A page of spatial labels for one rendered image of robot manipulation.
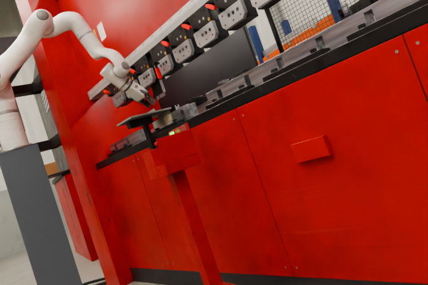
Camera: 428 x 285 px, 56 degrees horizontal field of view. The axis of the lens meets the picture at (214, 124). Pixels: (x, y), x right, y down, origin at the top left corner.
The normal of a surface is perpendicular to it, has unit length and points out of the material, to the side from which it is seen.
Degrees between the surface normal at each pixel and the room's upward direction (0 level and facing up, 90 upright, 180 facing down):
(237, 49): 90
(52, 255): 90
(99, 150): 90
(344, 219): 90
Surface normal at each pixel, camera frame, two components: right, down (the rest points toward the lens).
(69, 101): 0.59, -0.25
